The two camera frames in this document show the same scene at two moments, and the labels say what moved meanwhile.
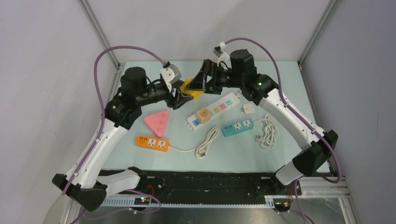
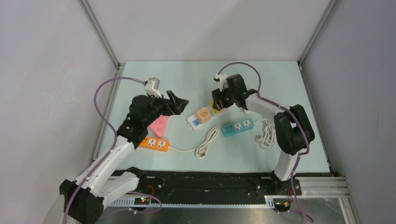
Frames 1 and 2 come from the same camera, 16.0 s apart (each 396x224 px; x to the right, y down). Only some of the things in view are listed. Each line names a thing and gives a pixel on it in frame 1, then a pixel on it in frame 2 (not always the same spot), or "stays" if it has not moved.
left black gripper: [178, 101] → [170, 108]
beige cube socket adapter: [204, 115] stays
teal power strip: [236, 127] stays
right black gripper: [200, 82] → [217, 95]
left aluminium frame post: [94, 23] stays
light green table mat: [222, 132] stays
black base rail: [208, 184] stays
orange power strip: [160, 144] stays
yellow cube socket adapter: [197, 94] → [214, 110]
